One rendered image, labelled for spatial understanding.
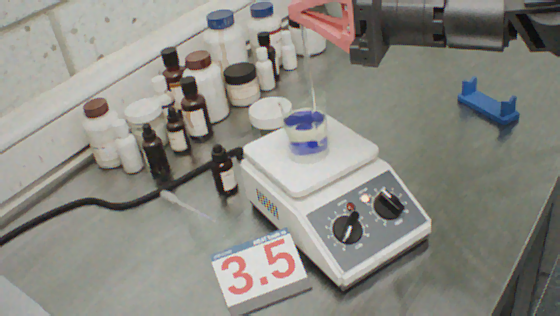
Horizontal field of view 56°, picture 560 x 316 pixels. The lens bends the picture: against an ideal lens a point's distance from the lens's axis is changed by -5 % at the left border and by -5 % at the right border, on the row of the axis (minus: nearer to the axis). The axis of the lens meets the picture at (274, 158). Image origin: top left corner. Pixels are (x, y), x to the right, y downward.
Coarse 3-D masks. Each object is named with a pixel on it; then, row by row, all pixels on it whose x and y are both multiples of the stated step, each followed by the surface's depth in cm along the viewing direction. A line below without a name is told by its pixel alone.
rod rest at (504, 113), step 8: (464, 80) 82; (472, 80) 83; (464, 88) 83; (472, 88) 84; (464, 96) 83; (472, 96) 83; (480, 96) 83; (488, 96) 83; (512, 96) 77; (472, 104) 82; (480, 104) 81; (488, 104) 81; (496, 104) 80; (504, 104) 76; (512, 104) 77; (480, 112) 81; (488, 112) 79; (496, 112) 79; (504, 112) 77; (512, 112) 78; (496, 120) 78; (504, 120) 77; (512, 120) 78
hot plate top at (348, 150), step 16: (336, 128) 67; (256, 144) 66; (272, 144) 66; (336, 144) 64; (352, 144) 64; (368, 144) 63; (256, 160) 64; (272, 160) 63; (288, 160) 63; (320, 160) 62; (336, 160) 61; (352, 160) 61; (368, 160) 62; (272, 176) 61; (288, 176) 60; (304, 176) 60; (320, 176) 60; (336, 176) 60; (288, 192) 59; (304, 192) 58
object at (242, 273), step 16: (272, 240) 60; (288, 240) 60; (240, 256) 59; (256, 256) 59; (272, 256) 60; (288, 256) 60; (224, 272) 58; (240, 272) 59; (256, 272) 59; (272, 272) 59; (288, 272) 59; (224, 288) 58; (240, 288) 58; (256, 288) 58
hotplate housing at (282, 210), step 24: (360, 168) 63; (384, 168) 62; (264, 192) 64; (312, 192) 60; (336, 192) 60; (408, 192) 61; (288, 216) 61; (312, 240) 57; (408, 240) 59; (336, 264) 56; (360, 264) 57; (384, 264) 59
